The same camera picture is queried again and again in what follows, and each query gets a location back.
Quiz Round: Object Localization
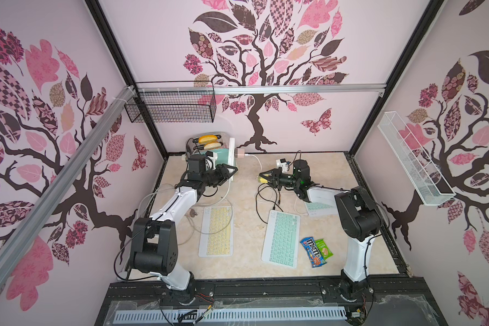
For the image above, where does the blue candy bag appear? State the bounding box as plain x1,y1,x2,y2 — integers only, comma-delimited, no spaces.
300,237,326,268

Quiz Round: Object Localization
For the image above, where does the white USB cable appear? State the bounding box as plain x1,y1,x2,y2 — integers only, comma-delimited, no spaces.
178,195,234,245

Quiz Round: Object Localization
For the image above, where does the aluminium rail wall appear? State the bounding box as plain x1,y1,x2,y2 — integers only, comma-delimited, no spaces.
138,84,387,95
0,86,136,289

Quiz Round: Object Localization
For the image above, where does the white power strip cord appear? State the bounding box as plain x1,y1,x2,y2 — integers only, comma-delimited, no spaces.
135,178,233,233

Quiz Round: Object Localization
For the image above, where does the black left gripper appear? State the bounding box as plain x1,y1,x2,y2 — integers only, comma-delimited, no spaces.
200,163,237,187

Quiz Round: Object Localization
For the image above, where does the green snack packet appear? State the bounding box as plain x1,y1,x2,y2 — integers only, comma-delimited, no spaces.
315,239,334,260

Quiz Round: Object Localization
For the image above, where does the aluminium rail left wall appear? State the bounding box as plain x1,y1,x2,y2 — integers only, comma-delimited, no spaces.
0,86,136,289

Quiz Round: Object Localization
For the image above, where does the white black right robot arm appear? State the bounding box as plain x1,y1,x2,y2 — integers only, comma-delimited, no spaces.
259,159,384,302

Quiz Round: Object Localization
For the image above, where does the yellow wireless keyboard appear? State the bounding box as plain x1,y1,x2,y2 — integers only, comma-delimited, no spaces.
198,206,234,258

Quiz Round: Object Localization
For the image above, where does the white power strip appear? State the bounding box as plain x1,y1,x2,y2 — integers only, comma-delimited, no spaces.
228,137,236,167

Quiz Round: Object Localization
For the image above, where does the green wireless keyboard centre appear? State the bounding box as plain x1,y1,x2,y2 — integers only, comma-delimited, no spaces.
262,210,301,268

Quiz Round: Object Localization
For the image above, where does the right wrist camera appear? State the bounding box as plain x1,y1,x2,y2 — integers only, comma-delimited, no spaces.
276,158,291,173

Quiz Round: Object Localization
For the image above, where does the mint green toaster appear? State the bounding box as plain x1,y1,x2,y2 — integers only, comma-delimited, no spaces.
183,132,231,164

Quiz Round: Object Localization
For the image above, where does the black USB cable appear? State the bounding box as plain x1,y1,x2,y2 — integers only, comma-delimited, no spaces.
255,181,286,225

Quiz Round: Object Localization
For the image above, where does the white slotted cable duct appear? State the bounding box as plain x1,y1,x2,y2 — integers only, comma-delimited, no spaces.
110,306,347,325

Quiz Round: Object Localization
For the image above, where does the green wireless keyboard right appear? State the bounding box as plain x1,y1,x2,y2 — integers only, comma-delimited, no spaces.
304,202,338,217

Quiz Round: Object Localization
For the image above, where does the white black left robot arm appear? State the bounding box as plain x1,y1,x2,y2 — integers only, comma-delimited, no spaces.
128,154,238,291

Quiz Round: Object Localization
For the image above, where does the aluminium rail back wall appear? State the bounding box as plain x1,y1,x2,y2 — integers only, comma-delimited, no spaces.
138,84,387,95

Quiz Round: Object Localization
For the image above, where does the black wire basket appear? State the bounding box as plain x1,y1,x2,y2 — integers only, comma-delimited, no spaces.
124,80,217,123

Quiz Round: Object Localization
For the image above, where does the white wire shelf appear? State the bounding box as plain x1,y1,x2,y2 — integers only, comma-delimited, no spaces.
378,111,456,206

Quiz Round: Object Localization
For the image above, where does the green wireless keyboard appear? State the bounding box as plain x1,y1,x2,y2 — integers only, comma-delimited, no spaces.
304,202,338,217
262,210,301,268

